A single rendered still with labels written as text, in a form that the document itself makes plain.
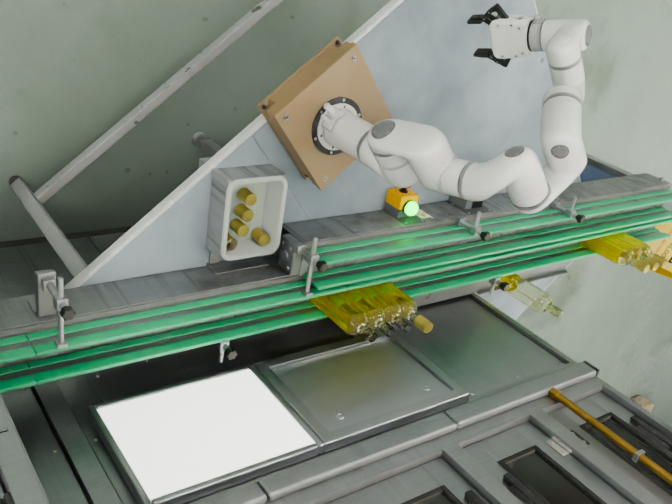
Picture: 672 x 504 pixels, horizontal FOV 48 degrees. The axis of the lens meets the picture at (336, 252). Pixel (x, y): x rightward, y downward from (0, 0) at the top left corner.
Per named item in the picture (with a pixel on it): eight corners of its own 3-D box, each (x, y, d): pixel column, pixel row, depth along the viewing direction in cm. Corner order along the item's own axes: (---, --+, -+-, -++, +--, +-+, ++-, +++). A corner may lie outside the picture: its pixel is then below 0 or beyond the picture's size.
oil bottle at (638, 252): (585, 240, 283) (649, 274, 263) (589, 227, 280) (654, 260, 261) (594, 238, 286) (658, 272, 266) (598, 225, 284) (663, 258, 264)
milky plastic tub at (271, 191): (205, 248, 198) (221, 262, 192) (212, 168, 188) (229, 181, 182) (262, 239, 208) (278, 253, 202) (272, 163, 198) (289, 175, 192)
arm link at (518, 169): (468, 214, 167) (524, 230, 158) (449, 174, 157) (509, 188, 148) (498, 169, 171) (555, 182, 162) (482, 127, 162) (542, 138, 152)
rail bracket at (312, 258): (288, 282, 203) (313, 305, 194) (296, 226, 195) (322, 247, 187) (297, 281, 204) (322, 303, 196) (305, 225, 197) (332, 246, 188)
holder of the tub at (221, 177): (204, 264, 201) (217, 278, 195) (212, 168, 189) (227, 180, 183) (259, 255, 211) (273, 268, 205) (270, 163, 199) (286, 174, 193)
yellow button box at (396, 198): (382, 208, 231) (397, 218, 225) (386, 186, 227) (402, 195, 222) (399, 206, 235) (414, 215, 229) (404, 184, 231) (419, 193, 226)
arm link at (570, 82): (538, 98, 163) (543, 35, 175) (548, 139, 173) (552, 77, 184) (579, 92, 160) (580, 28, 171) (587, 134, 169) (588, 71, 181)
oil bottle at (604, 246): (575, 242, 279) (639, 277, 260) (580, 228, 277) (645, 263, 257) (584, 240, 283) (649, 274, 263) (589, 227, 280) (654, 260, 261)
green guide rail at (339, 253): (306, 252, 202) (322, 266, 196) (306, 249, 201) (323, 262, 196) (667, 191, 302) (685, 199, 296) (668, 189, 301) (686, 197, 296)
